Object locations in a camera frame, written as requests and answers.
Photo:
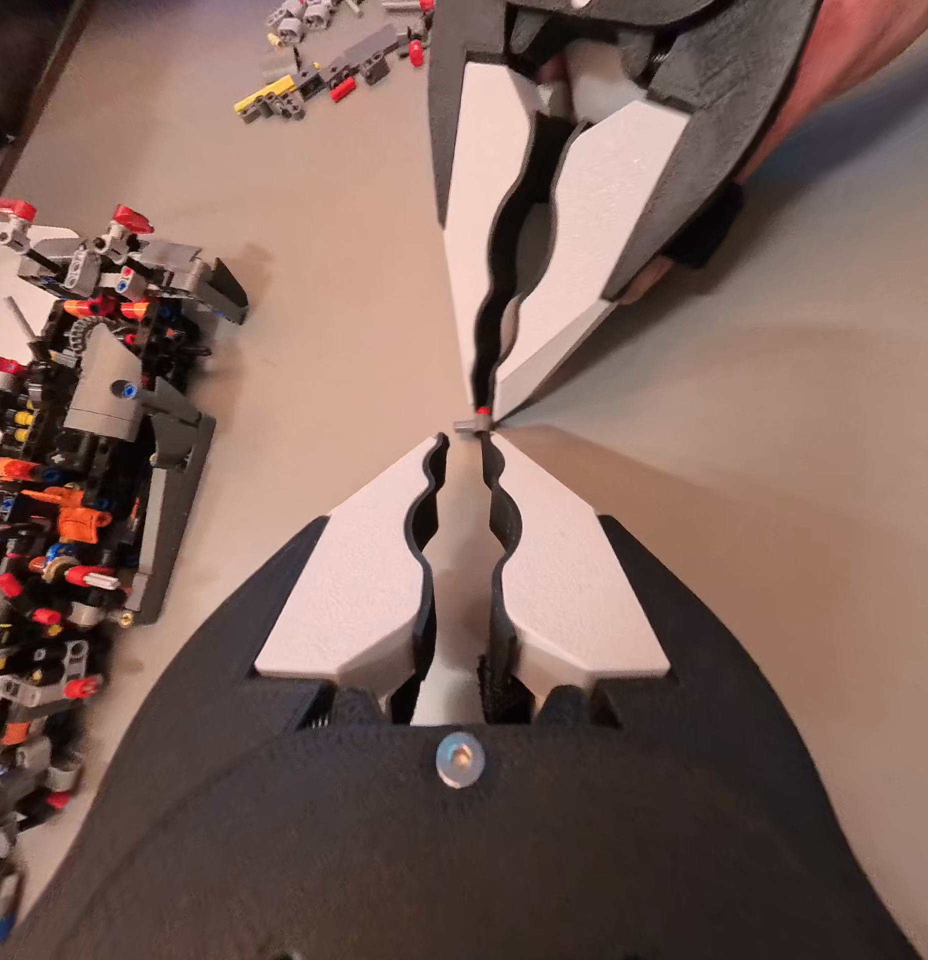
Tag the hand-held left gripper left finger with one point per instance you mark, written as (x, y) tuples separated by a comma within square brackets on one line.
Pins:
[(351, 585)]

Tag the pile of lego pieces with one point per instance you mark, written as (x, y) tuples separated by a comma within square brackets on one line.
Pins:
[(273, 101)]

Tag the grey lego connector piece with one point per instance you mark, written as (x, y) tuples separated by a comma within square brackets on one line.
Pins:
[(468, 424)]

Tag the dark printed lego box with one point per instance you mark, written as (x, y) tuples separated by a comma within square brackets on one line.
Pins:
[(14, 60)]

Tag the partly built lego car model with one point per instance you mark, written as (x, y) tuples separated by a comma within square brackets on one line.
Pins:
[(104, 390)]

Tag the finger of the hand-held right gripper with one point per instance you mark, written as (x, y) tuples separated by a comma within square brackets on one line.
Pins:
[(486, 150), (614, 187)]

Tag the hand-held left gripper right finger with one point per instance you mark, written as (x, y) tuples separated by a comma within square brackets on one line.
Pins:
[(584, 592)]

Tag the person's right hand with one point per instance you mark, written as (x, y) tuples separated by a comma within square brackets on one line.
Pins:
[(704, 232)]

